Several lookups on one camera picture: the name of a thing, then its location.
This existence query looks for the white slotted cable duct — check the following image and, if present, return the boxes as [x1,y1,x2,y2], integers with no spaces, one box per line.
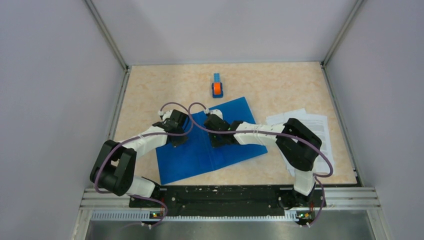
[91,210,299,222]

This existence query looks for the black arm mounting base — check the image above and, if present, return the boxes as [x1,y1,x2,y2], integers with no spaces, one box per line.
[129,185,327,217]

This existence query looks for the blue file folder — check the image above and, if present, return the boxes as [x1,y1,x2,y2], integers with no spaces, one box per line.
[155,96,269,186]

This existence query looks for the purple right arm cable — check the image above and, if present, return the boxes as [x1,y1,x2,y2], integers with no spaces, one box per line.
[188,102,334,228]

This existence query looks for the blue orange tape dispenser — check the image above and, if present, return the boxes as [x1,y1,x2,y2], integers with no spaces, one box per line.
[211,73,224,99]

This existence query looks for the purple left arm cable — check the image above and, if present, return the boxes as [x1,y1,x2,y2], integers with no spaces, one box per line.
[93,101,193,195]

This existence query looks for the white printed paper stack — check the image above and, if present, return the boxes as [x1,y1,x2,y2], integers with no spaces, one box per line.
[266,108,335,177]

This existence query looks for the aluminium frame rail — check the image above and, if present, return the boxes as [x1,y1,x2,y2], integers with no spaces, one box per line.
[324,187,381,210]

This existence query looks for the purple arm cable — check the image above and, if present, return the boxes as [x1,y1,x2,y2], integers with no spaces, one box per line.
[93,101,193,195]
[188,102,334,228]

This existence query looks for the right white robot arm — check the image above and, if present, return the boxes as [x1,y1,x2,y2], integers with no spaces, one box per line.
[203,110,324,209]

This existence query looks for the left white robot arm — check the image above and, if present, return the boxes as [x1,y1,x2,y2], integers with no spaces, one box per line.
[89,109,189,207]

